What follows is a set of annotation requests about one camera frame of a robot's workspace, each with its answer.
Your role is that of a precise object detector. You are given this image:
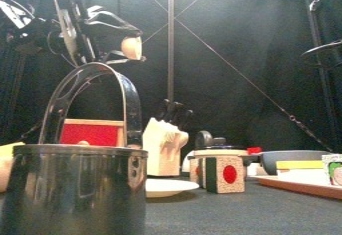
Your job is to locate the small white toy block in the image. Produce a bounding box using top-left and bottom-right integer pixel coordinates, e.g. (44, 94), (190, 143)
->
(245, 162), (269, 177)

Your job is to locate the cream wooden knife block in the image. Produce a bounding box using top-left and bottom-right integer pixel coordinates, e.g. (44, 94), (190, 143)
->
(141, 117), (189, 177)

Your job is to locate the cream rounded toy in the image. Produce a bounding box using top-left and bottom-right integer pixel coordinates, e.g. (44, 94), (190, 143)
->
(0, 156), (14, 194)

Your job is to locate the wooden tray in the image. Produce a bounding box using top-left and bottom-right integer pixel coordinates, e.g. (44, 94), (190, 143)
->
(251, 174), (342, 201)

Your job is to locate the diagonal brace wire with turnbuckle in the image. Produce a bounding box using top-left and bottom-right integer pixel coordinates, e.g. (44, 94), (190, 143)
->
(128, 0), (333, 153)

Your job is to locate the vertical metal frame pole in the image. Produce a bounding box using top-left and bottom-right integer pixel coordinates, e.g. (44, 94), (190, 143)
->
(166, 0), (176, 103)

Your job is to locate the white plate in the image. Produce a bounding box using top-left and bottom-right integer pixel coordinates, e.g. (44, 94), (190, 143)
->
(144, 178), (200, 199)

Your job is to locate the steel pot with handle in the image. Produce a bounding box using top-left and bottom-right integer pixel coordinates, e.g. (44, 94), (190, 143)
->
(0, 61), (149, 235)

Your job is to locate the black pot lid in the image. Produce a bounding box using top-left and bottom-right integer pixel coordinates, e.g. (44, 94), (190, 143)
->
(193, 130), (245, 151)

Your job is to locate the yellow toy piece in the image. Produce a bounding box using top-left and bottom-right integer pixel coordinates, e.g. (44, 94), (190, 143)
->
(0, 141), (26, 159)

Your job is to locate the black toy knife handle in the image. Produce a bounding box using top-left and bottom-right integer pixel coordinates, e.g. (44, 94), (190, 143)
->
(165, 101), (184, 125)
(153, 98), (173, 121)
(177, 108), (194, 130)

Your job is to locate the sushi cube red dot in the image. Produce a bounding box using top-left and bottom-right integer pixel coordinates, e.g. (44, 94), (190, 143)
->
(204, 155), (247, 194)

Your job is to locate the sushi roll green filling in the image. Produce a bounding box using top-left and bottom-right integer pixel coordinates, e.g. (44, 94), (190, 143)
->
(320, 153), (342, 187)

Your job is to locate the dark slanted frame pole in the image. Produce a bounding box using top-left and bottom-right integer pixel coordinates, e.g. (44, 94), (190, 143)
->
(297, 0), (340, 148)

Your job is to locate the red box wooden frame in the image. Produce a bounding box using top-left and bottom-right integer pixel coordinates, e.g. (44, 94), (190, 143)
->
(58, 118), (126, 148)

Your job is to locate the white round toy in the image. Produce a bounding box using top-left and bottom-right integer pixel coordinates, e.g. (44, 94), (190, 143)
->
(180, 150), (194, 174)

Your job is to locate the black cable loop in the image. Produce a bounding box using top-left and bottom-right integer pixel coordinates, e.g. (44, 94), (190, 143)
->
(299, 39), (342, 69)

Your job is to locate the grey toy pan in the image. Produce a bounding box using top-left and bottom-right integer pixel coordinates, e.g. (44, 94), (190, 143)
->
(241, 149), (333, 176)

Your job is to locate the small red toy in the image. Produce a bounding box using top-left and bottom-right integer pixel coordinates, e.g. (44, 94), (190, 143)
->
(245, 146), (264, 156)

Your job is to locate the yellow toy block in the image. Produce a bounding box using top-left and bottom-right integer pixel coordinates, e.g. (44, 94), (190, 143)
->
(275, 159), (325, 171)

